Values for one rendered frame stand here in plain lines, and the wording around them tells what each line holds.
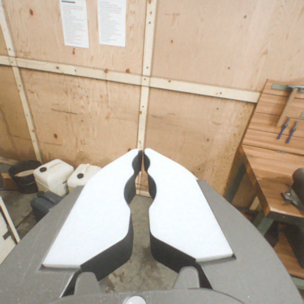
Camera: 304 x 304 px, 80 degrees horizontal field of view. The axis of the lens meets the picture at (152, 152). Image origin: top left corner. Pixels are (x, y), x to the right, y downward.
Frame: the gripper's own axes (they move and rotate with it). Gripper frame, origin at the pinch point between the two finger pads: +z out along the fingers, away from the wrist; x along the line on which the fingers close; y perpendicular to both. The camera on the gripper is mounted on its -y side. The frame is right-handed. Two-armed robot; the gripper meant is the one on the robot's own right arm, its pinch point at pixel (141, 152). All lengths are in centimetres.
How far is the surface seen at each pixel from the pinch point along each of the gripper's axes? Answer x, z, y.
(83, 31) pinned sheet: -46, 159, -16
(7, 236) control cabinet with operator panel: -79, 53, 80
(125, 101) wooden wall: -19, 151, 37
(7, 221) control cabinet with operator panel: -76, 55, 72
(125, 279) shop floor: -22, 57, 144
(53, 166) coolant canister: -96, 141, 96
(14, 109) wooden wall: -139, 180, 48
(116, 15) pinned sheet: -18, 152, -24
